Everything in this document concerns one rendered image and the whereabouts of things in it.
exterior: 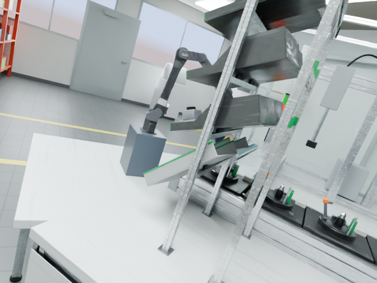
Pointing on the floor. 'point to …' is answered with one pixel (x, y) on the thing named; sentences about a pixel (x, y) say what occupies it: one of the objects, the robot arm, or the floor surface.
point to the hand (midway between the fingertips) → (218, 139)
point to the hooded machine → (175, 96)
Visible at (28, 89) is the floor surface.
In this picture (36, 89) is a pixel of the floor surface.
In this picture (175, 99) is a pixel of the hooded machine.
